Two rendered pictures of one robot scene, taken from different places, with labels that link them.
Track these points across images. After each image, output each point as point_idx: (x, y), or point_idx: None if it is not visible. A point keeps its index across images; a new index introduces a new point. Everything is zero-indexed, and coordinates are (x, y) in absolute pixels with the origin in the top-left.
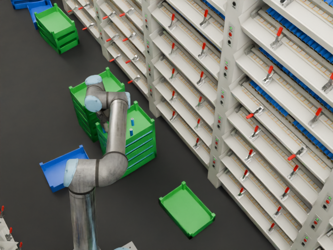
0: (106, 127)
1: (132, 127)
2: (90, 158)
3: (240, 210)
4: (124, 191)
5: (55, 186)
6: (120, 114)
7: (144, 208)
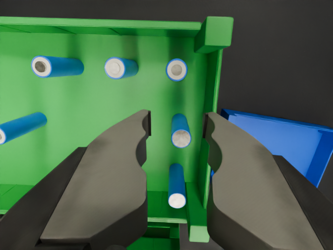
0: (240, 163)
1: (47, 109)
2: None
3: None
4: (200, 15)
5: (329, 129)
6: None
7: None
